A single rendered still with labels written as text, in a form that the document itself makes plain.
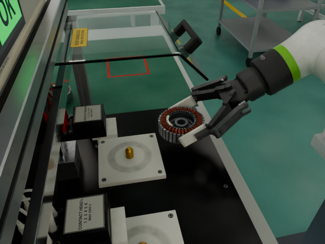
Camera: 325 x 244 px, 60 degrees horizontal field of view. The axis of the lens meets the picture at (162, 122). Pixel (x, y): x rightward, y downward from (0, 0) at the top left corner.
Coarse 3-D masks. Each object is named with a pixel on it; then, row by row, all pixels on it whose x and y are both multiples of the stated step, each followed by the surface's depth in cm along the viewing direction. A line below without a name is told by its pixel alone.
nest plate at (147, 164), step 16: (112, 144) 71; (128, 144) 71; (144, 144) 71; (112, 160) 67; (128, 160) 67; (144, 160) 67; (160, 160) 67; (112, 176) 63; (128, 176) 63; (144, 176) 63; (160, 176) 63
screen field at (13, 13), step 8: (0, 0) 31; (8, 0) 34; (16, 0) 37; (0, 8) 31; (8, 8) 34; (16, 8) 37; (0, 16) 31; (8, 16) 33; (16, 16) 36; (0, 24) 31; (8, 24) 33; (0, 32) 30; (8, 32) 33; (0, 40) 30
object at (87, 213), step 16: (64, 208) 40; (80, 208) 40; (96, 208) 40; (112, 208) 45; (64, 224) 38; (80, 224) 38; (96, 224) 38; (112, 224) 43; (64, 240) 37; (80, 240) 38; (96, 240) 39; (112, 240) 41
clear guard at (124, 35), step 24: (72, 24) 59; (96, 24) 59; (120, 24) 59; (144, 24) 59; (168, 24) 65; (72, 48) 49; (96, 48) 49; (120, 48) 49; (144, 48) 49; (168, 48) 49
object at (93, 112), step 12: (84, 108) 60; (96, 108) 60; (72, 120) 57; (84, 120) 56; (96, 120) 57; (108, 120) 63; (72, 132) 57; (84, 132) 57; (96, 132) 57; (108, 132) 60; (36, 144) 56; (60, 144) 59; (60, 156) 61
